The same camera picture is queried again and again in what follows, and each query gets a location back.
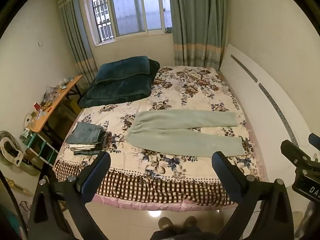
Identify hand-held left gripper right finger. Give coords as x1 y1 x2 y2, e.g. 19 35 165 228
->
211 151 294 240

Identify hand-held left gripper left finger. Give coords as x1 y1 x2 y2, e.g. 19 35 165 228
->
27 151 112 240

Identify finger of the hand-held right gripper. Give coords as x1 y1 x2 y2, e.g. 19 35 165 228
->
280 140 316 167
308 133 320 152

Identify light green pants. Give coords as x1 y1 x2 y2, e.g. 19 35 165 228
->
124 109 247 158

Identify folded dark garment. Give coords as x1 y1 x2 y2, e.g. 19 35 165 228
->
73 134 107 155

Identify folded white garment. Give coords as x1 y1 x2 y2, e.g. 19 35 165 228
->
69 142 97 152

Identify folded blue jeans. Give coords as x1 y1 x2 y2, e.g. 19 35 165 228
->
65 122 107 145

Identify white headboard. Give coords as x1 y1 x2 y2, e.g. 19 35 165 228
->
219 43 320 180

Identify person's right shoe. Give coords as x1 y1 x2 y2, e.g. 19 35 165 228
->
182 215 198 230

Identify person's shoe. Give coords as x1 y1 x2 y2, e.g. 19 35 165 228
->
182 215 198 230
158 217 176 231

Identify green shelf rack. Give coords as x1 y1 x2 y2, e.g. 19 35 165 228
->
20 127 60 167

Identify person's dark trouser legs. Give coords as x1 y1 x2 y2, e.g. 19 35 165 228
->
149 225 218 240

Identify person's left shoe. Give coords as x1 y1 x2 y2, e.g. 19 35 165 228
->
158 217 176 231

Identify wooden folding table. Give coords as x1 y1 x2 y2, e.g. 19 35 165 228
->
25 75 84 143

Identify folded dark teal blanket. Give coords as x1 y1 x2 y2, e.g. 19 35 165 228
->
78 59 161 108

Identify floor fan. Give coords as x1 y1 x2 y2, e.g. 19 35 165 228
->
0 130 41 176

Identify bed with floral sheet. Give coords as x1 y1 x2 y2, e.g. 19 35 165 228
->
52 65 269 212

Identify teal pillow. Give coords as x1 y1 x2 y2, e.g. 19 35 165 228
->
95 56 150 84

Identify green striped curtain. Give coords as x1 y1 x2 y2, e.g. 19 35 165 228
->
167 0 228 72
56 0 99 88

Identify window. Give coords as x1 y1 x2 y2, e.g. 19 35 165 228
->
86 0 173 47

